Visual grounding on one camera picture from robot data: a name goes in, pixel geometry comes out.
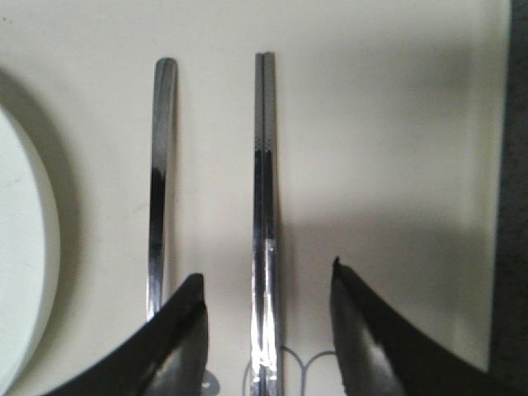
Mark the steel fork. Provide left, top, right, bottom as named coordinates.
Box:
left=146, top=58, right=177, bottom=320

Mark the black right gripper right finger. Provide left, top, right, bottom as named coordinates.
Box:
left=331, top=260, right=503, bottom=395

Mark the white round plate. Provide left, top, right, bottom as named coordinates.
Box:
left=1, top=109, right=60, bottom=394

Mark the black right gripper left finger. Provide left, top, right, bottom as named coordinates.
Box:
left=48, top=273, right=209, bottom=395

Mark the beige rabbit serving tray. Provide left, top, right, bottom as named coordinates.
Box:
left=1, top=1, right=510, bottom=395

